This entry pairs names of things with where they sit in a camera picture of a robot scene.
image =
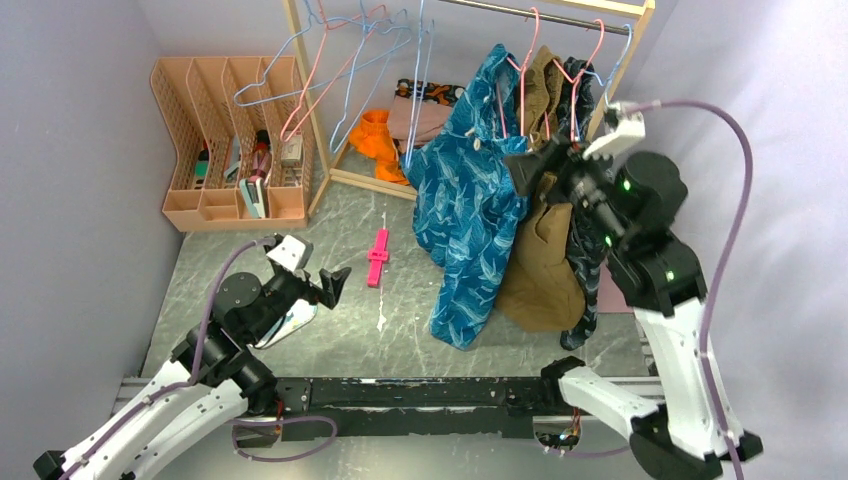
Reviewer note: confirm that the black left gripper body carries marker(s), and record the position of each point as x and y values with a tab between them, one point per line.
289	288

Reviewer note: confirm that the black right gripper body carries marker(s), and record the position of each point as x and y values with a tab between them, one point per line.
584	181

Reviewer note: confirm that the blue leaf-print shorts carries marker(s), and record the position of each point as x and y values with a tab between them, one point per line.
466	211

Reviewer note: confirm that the pink wire hanger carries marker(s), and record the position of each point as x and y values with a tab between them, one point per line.
521	70

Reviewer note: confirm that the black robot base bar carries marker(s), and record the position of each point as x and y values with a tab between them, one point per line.
318	407

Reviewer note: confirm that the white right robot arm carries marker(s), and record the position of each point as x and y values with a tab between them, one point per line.
691	431

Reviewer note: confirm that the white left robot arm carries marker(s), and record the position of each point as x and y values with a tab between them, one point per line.
210	379

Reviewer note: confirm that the brown hanging shorts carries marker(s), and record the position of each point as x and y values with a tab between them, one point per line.
540	291

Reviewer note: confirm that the toothbrush blister pack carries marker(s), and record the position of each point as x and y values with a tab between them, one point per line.
298	316

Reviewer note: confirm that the pink plastic clip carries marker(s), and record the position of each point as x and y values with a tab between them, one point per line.
378	256

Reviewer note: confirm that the dark patterned hanging garment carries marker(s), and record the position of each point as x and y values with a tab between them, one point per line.
584	247

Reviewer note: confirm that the black orange patterned garment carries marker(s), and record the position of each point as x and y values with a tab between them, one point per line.
436	93

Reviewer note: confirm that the pink folded garment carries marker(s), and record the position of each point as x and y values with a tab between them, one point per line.
415	123

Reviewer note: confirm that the peach plastic desk organizer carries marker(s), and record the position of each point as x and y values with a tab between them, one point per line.
244	142

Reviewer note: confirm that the wooden clothes rack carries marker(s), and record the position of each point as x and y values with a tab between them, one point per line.
312	94

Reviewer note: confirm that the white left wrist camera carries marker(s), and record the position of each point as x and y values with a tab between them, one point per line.
290	252

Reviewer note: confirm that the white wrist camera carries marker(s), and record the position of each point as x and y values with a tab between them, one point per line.
290	252
624	128

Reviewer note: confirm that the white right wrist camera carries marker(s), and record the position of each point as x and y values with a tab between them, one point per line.
624	128

